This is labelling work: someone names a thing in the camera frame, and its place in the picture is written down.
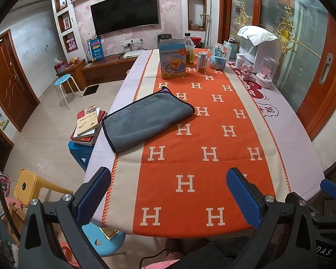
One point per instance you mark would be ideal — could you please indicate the blue duck print box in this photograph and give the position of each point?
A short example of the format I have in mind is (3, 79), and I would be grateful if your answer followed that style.
(172, 61)

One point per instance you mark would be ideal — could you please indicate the yellow plastic chair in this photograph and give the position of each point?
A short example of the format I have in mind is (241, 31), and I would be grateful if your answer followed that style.
(28, 186)

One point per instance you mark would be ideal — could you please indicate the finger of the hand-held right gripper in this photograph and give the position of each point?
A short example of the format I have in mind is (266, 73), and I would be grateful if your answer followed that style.
(331, 189)

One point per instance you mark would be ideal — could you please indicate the amber liquid bottle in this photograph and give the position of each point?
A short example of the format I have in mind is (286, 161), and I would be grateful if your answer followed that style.
(189, 53)

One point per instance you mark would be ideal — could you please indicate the blue round stool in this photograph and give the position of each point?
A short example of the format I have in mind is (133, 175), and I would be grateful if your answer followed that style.
(63, 80)

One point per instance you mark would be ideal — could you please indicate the wooden sliding door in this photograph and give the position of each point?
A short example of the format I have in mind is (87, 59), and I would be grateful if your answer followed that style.
(319, 103)

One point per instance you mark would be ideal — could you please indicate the pink toy figure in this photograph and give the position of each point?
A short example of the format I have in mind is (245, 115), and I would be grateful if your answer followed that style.
(247, 72)

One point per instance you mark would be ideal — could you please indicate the white cloth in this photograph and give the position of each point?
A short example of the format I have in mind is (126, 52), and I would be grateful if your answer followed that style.
(256, 35)

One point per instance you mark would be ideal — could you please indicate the blue plastic stool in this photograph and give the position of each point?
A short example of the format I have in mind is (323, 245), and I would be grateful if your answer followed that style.
(79, 154)

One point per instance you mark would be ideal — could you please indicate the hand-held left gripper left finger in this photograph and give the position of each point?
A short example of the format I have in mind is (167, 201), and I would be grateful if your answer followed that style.
(92, 196)

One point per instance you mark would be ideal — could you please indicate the light blue stool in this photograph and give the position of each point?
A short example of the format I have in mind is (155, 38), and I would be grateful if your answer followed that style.
(100, 243)

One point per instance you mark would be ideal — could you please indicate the black television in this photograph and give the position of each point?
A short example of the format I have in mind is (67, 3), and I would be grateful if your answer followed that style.
(124, 12)

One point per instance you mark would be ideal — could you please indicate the wooden television cabinet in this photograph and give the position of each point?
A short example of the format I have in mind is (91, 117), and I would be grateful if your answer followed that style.
(106, 67)

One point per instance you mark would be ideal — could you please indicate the glass dome ornament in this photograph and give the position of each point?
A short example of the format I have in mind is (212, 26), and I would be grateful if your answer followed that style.
(266, 72)

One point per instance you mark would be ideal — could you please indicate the white set-top box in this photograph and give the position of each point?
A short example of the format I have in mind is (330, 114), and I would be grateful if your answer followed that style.
(132, 55)

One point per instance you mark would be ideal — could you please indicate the gold box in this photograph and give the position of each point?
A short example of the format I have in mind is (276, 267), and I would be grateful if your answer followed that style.
(109, 232)

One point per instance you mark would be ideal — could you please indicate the stack of books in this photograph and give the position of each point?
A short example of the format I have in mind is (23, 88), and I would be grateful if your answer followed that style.
(88, 124)

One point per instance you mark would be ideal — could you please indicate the small white jar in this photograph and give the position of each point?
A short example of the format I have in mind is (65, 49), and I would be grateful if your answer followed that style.
(240, 61)

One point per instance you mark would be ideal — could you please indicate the blue snow globe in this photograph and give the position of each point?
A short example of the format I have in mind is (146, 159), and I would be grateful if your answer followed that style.
(218, 57)

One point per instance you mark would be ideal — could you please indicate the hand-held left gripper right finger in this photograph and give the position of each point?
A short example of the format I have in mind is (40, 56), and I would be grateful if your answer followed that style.
(243, 199)

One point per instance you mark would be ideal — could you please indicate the blue printed bag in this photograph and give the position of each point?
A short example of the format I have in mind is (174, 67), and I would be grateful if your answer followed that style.
(95, 49)

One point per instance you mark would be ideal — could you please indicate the white countertop appliance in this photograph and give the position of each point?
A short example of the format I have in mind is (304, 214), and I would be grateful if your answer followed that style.
(264, 51)

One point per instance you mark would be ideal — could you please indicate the red pot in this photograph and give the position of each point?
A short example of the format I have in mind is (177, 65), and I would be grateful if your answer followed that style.
(198, 42)

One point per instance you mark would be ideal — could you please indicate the person's dark clothing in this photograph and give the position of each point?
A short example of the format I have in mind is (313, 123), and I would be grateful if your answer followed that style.
(212, 255)

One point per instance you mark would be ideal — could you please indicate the orange patterned blanket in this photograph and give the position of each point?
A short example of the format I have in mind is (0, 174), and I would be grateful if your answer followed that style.
(201, 145)

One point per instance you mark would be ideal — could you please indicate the white printed tablecloth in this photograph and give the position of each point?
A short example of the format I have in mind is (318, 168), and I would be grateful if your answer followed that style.
(291, 129)

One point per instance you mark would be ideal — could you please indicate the red tissue packet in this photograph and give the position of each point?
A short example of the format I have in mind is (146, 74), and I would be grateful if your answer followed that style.
(60, 67)

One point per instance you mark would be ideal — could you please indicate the black floor mat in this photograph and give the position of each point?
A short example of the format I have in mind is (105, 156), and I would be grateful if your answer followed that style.
(91, 91)

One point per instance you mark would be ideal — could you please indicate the metal can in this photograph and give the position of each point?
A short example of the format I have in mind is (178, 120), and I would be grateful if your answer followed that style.
(202, 63)

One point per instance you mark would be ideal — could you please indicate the grey towel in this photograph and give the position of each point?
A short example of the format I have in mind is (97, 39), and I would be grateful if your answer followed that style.
(145, 117)

